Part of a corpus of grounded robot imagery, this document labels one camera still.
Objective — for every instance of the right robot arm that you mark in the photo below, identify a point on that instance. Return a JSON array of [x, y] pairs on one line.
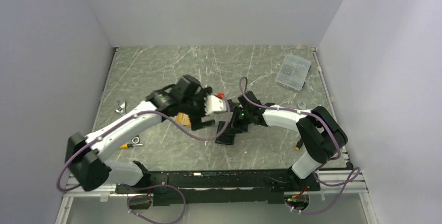
[[321, 135]]

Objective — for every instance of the gold card stack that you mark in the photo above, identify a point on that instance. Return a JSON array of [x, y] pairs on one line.
[[183, 119]]

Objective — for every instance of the black leather card holder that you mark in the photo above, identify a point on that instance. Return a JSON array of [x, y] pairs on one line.
[[228, 136]]

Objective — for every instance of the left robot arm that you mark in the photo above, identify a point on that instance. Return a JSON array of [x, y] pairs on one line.
[[87, 155]]

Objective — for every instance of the small metal clip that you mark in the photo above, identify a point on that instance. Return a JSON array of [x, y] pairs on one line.
[[120, 106]]

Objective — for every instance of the black yellow screwdriver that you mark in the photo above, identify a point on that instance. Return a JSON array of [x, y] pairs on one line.
[[299, 145]]

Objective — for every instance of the clear plastic screw box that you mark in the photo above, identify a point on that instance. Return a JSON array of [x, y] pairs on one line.
[[293, 72]]

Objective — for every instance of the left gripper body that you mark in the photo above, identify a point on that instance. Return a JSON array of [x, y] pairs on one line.
[[195, 108]]

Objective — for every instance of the silver wrench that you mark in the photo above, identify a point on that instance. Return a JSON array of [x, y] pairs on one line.
[[301, 105]]

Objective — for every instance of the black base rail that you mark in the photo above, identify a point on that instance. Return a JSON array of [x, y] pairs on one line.
[[221, 186]]

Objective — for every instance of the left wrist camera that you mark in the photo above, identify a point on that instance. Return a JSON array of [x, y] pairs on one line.
[[214, 105]]

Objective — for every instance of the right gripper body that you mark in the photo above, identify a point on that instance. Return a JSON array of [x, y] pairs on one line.
[[242, 119]]

